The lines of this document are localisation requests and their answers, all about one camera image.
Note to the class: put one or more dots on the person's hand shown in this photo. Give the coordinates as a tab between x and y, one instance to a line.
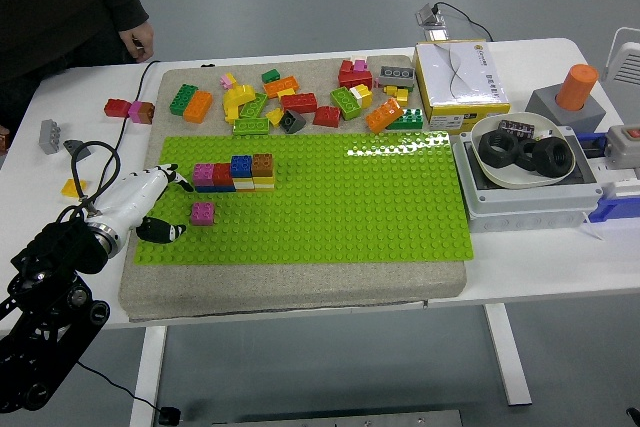
139	42

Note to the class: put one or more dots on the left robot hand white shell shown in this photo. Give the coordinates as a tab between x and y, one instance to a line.
132	199

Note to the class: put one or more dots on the pink square brick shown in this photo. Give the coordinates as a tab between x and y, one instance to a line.
203	213

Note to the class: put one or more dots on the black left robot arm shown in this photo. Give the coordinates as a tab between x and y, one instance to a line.
50	297

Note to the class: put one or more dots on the green toy baseplate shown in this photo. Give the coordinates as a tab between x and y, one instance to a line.
325	209

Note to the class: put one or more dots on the yellow flat brick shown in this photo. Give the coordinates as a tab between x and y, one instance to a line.
74	188

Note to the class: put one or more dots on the red brick in row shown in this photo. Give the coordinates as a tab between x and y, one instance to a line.
118	108

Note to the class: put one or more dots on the pink brick in row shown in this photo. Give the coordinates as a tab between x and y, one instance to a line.
136	112

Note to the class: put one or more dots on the brown brick in row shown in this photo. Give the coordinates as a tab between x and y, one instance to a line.
147	113

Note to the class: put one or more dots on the dark green long brick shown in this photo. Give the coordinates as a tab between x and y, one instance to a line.
183	99

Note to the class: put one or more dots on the pink brick in stack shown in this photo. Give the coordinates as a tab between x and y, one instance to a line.
203	174

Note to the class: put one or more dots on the dark grey slope brick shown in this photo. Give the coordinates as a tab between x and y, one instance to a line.
72	146

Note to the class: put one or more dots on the blue flat base brick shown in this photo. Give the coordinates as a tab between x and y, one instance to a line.
216	189

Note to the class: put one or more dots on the orange long brick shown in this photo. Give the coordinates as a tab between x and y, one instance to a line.
198	106
384	115
281	86

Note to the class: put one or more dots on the red brick in stack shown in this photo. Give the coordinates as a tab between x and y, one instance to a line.
222	175

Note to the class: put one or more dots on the small pink and yellow brick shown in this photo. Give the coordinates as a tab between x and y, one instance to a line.
229	80

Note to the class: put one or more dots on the person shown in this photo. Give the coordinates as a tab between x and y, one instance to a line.
45	7

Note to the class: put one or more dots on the light grey brick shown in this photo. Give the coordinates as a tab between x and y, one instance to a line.
50	138

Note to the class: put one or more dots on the yellow curved brick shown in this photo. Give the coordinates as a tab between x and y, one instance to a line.
237	97

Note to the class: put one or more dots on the white brick in stack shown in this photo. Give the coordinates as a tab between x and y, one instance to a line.
244	183

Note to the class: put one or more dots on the blue square brick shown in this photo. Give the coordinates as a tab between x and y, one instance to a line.
241	166

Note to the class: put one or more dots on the lime long brick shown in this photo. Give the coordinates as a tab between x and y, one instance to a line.
254	106
345	102
251	126

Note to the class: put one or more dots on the yellow brick in stack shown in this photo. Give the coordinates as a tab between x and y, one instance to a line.
263	180

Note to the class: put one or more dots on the brown brick in stack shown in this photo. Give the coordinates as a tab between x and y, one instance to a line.
262	164

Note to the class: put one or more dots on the small green brick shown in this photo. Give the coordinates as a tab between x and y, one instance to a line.
270	75

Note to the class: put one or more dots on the red long brick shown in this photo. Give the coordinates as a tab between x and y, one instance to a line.
299	102

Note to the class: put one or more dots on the black slope brick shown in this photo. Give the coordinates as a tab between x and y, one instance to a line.
292	121

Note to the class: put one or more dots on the white table leg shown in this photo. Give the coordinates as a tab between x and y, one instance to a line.
150	377
505	349

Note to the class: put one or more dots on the grey-brown mat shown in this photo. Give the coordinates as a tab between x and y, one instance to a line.
300	287

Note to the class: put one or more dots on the red square brick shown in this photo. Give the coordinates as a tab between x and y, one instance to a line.
326	116

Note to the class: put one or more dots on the big red brick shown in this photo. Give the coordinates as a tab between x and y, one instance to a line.
354	79

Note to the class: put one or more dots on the black floor plug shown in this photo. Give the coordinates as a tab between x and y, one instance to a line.
170	414

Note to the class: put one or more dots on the white and yellow brick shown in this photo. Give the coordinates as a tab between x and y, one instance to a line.
362	96

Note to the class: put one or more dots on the grey long brick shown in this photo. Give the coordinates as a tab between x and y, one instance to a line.
396	77

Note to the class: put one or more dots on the green and white brick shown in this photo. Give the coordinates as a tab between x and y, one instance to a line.
408	120

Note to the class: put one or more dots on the small clear plastic device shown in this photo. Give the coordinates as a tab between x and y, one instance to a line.
431	20

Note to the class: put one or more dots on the white and yellow cardboard box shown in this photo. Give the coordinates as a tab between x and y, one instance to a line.
460	83

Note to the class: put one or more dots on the big black hex nut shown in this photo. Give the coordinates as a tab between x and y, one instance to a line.
542	169
485	149

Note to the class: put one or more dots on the white bowl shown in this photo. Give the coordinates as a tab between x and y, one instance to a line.
500	177

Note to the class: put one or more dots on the dark purple component strip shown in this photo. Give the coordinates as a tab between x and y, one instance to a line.
517	128

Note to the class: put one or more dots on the grey junction box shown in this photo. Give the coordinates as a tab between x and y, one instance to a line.
525	204

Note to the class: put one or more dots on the small black hex nut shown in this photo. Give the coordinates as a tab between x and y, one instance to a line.
523	161

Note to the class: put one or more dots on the small white piece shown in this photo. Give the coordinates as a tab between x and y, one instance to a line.
545	133

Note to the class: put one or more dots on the grey block holder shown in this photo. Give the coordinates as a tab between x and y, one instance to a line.
550	109

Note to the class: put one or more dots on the orange cylinder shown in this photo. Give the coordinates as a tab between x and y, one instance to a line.
577	87

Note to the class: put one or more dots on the white zip tie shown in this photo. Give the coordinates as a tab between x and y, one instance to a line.
591	230

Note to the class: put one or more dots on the blue clamp part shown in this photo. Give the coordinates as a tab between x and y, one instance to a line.
590	142

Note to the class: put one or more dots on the blue block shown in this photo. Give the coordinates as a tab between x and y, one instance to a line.
612	208

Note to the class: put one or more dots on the grey box with red button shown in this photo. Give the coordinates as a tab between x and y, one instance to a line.
620	149

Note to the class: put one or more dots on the black shoe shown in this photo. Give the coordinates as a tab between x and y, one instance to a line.
635	412

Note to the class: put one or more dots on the white slotted plastic frame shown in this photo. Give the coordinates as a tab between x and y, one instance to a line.
625	62

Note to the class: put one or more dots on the white rail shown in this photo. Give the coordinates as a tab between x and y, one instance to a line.
620	177

